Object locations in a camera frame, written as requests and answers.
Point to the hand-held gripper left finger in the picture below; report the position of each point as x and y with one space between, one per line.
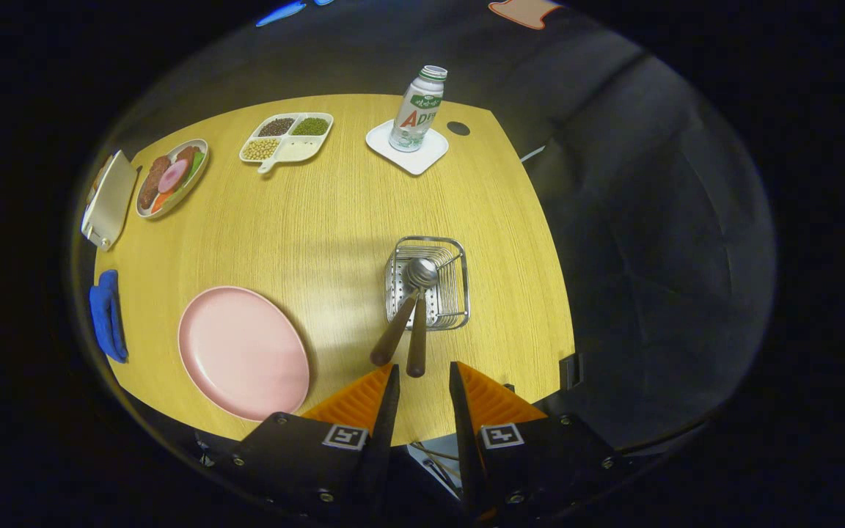
387 418

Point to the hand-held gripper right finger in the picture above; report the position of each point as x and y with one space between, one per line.
461 418

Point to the black table clamp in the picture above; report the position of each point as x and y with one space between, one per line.
571 370

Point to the pink plate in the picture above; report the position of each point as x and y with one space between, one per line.
243 352

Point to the white square coaster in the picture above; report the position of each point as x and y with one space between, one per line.
415 161

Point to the white divided tray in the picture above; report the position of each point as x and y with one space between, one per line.
301 149

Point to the pile of yellow soybeans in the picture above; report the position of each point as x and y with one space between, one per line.
261 149

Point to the blue towel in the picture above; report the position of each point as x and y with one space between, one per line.
107 315

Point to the grey food plate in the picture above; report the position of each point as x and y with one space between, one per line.
191 189

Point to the pile of green beans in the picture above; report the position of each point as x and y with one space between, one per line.
310 126

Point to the white plastic bottle green cap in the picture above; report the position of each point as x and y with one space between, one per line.
416 110

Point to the pile of dark beans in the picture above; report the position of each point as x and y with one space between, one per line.
276 127

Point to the orange tomato slice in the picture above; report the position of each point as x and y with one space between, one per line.
161 202

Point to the green lettuce leaf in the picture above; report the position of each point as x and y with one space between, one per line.
196 165

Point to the pink ham slice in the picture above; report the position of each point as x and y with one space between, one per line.
172 176

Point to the brown meat patty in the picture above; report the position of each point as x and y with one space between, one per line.
152 183
188 153

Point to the white toaster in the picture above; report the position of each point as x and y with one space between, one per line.
111 198

